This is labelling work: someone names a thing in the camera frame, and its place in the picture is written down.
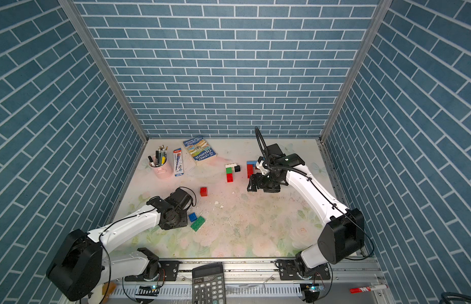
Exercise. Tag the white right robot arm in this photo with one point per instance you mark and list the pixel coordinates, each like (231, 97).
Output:
(344, 229)

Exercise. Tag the aluminium corner post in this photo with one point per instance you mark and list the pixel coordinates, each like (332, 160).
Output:
(376, 21)
(85, 35)

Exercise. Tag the aluminium corner post right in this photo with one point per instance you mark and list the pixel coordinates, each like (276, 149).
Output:
(376, 21)

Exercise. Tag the pink metal pencil bucket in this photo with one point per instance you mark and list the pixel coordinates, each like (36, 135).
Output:
(164, 171)

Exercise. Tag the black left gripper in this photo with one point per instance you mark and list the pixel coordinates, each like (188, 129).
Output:
(184, 223)

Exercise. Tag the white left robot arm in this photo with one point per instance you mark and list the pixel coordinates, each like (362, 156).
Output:
(114, 235)

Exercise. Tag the blue small lego brick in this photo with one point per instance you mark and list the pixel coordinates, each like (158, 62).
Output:
(192, 217)

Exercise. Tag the red white marker pen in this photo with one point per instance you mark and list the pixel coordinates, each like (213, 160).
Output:
(368, 288)

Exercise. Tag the black calculator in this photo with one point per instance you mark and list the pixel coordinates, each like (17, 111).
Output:
(208, 284)

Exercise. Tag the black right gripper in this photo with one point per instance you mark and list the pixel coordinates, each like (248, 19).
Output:
(259, 184)

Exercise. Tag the HB pencil box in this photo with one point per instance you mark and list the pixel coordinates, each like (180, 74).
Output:
(178, 165)

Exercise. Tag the blue Treehouse paperback book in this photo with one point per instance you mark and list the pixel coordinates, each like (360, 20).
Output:
(199, 149)

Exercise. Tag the aluminium corner post left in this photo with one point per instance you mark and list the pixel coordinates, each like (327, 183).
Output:
(85, 35)

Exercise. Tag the bundle of pencils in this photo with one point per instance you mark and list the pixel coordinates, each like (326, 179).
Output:
(161, 156)

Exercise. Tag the green long lego brick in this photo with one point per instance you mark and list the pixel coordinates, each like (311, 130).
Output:
(197, 224)

